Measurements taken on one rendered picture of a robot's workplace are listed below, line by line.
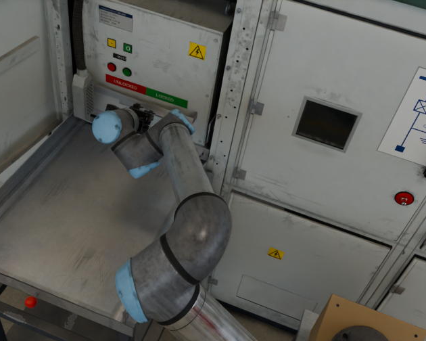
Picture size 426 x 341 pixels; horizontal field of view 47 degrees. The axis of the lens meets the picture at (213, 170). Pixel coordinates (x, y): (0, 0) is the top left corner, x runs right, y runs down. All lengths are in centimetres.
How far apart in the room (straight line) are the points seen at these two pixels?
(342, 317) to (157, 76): 98
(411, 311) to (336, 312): 72
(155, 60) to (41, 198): 60
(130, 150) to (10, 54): 51
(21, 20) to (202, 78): 60
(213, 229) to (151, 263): 13
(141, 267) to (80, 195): 84
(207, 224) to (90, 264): 71
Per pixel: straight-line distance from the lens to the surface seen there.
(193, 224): 92
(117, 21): 171
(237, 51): 152
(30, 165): 182
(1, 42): 168
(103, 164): 185
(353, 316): 149
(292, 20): 142
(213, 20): 163
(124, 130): 145
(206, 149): 183
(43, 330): 184
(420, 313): 217
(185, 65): 167
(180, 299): 96
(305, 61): 146
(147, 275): 93
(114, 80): 184
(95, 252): 159
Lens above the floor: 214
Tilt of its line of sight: 44 degrees down
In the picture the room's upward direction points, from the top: 11 degrees clockwise
